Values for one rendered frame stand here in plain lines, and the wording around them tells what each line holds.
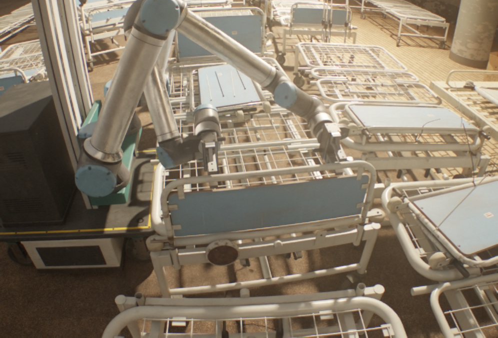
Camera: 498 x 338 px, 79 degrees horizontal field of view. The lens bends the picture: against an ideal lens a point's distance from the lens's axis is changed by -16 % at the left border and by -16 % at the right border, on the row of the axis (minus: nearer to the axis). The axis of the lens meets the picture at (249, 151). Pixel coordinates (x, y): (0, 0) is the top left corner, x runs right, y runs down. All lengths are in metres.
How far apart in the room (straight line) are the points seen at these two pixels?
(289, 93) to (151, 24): 0.54
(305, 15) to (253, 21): 1.39
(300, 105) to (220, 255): 0.61
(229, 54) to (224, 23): 1.67
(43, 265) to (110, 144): 0.92
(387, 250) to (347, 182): 0.85
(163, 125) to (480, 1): 4.93
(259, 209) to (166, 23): 0.67
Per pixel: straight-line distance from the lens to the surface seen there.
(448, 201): 1.56
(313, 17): 4.30
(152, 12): 1.06
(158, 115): 1.31
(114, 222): 1.70
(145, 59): 1.11
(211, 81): 2.39
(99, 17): 4.72
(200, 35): 1.26
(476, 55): 5.73
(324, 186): 1.23
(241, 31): 2.99
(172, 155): 1.31
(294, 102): 1.28
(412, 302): 1.86
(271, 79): 1.37
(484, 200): 1.65
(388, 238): 2.10
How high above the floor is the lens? 1.44
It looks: 33 degrees down
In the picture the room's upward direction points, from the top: straight up
